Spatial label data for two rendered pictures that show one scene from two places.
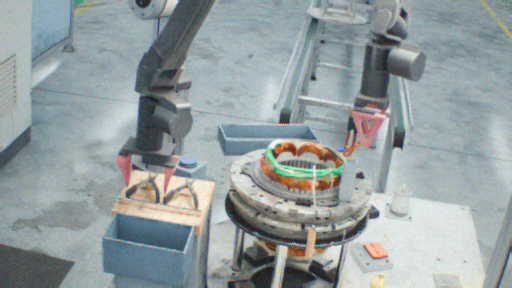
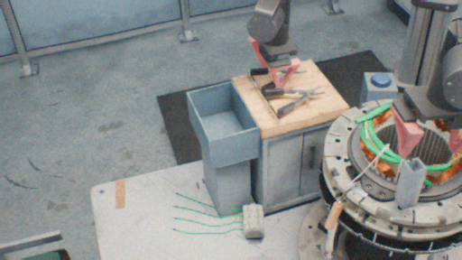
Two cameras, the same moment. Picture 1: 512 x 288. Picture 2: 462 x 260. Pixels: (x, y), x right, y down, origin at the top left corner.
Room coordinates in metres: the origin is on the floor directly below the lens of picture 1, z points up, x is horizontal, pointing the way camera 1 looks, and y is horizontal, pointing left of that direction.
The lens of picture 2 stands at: (0.89, -0.62, 1.78)
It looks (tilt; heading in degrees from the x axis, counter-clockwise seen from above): 43 degrees down; 70
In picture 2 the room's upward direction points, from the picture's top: 3 degrees counter-clockwise
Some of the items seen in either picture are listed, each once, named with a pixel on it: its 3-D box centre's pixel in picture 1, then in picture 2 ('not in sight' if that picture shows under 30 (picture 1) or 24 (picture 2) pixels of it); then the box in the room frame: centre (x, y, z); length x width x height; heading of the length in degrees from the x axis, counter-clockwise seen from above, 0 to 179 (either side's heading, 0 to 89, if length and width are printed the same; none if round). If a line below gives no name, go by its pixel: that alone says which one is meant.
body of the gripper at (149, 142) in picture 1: (149, 137); (274, 31); (1.31, 0.22, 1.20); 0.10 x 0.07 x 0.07; 87
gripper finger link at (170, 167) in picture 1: (160, 171); (278, 67); (1.31, 0.19, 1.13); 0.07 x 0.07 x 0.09; 87
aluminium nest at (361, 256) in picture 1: (370, 255); not in sight; (1.62, -0.34, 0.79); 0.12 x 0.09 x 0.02; 19
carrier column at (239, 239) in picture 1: (239, 236); not in sight; (1.46, 0.01, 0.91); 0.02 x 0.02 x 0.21
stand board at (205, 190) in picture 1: (164, 200); (288, 96); (1.33, 0.18, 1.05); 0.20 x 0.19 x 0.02; 176
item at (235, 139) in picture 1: (263, 180); not in sight; (1.74, -0.03, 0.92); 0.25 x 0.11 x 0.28; 105
